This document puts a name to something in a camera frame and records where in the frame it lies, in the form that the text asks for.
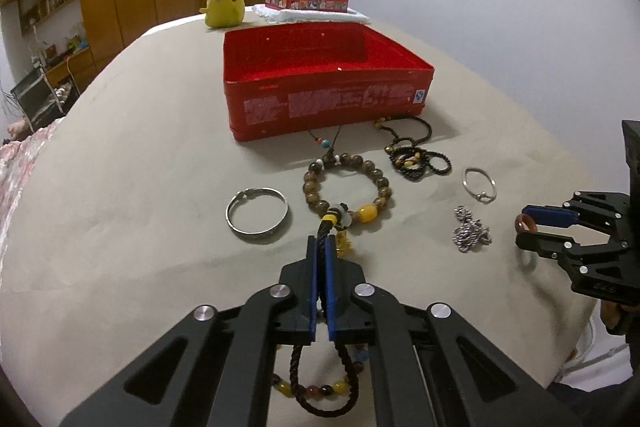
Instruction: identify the pink floral blanket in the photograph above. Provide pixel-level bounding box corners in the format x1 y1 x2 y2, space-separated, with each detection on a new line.
0 117 66 270

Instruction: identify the wide silver bangle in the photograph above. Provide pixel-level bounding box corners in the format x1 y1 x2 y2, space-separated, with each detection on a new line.
225 188 289 245

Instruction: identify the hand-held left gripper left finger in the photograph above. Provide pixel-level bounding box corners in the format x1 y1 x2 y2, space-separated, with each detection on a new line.
59 235 321 427

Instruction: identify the black braided cord bracelet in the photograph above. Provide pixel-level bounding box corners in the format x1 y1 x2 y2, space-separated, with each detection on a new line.
271 204 373 419

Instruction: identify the cluttered wooden desk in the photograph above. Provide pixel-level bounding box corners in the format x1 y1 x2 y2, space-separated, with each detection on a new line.
30 36 97 100

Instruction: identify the small red printed box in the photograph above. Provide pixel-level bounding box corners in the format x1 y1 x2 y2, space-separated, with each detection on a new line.
265 0 349 12

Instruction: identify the thin silver bracelet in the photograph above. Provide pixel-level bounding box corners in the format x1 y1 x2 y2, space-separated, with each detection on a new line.
462 167 497 204

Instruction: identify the black chair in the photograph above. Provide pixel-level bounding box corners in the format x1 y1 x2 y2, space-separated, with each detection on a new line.
10 69 66 128

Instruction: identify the black bead necklace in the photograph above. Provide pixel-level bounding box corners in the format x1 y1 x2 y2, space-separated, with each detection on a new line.
374 116 452 182

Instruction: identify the silver chain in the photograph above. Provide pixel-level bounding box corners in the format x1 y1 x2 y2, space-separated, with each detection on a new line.
452 205 493 254

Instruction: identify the yellow plush toy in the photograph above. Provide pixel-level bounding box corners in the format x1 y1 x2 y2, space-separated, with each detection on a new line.
199 0 249 28

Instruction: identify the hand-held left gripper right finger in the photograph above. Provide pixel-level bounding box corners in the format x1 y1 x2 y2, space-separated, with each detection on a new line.
324 238 583 427

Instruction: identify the person's right hand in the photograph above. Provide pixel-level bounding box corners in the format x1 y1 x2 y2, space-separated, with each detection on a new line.
600 301 626 337

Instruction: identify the white lace cloth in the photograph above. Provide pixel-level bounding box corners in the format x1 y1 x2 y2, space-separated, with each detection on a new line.
251 3 372 26

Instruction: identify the brown bead bracelet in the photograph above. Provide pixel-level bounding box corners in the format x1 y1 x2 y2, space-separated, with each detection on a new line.
301 127 392 228

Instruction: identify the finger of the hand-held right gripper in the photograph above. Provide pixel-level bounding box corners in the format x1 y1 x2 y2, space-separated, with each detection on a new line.
515 231 632 279
521 191 632 234

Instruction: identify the white cord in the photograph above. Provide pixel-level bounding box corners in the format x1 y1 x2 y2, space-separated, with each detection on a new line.
554 307 632 383

